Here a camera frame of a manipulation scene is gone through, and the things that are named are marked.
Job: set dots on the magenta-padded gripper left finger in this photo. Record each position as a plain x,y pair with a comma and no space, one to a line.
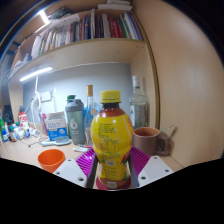
70,171

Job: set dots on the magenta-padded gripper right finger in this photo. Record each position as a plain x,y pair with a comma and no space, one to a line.
155,168

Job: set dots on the yellow-labelled drink bottle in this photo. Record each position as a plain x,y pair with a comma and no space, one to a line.
111,133

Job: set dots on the orange plastic cup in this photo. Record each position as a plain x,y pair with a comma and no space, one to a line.
51,160

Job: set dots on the white marker pen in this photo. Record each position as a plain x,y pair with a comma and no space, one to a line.
81,149

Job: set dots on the brown ceramic mug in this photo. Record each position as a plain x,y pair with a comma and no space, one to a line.
146,141

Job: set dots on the pale blue hair brush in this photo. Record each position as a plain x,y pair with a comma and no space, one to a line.
58,142

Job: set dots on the blue and white carton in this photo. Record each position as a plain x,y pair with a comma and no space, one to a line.
56,128

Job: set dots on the grey shaker bottle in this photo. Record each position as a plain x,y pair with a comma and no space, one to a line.
76,123

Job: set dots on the pink pouch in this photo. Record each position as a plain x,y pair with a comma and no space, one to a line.
44,123

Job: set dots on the tall clear glass bottle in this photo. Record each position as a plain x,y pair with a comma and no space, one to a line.
138,110

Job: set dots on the clear bottle with yellow cap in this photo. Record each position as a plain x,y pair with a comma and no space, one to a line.
89,113

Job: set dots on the red and white container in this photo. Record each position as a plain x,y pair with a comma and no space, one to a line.
23,119

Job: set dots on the white bottle with blue label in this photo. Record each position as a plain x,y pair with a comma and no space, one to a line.
5,136

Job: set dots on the dark green bottle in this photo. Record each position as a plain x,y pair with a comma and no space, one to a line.
70,97

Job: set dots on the wooden shelf unit with books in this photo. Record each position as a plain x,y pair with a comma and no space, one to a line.
86,50

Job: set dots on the ceiling light bar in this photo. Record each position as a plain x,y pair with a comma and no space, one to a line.
43,16

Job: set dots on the white wall socket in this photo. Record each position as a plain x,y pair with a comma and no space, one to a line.
45,96

